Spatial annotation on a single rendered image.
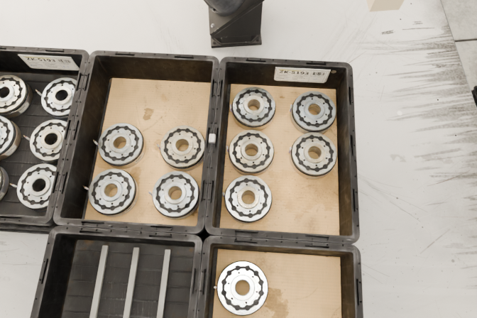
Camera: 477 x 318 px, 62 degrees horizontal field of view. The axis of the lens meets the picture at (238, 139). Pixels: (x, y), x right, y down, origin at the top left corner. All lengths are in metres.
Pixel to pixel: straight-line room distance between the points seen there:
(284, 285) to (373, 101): 0.58
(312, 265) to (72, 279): 0.51
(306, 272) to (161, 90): 0.54
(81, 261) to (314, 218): 0.51
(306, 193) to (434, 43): 0.65
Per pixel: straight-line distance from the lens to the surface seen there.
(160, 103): 0.99
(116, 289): 0.92
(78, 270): 0.95
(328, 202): 0.91
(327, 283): 0.89
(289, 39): 1.23
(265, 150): 0.89
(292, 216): 0.90
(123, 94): 1.03
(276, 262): 0.88
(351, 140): 0.87
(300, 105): 0.95
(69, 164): 0.89
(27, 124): 1.09
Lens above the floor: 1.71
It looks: 69 degrees down
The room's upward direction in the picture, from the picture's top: 2 degrees counter-clockwise
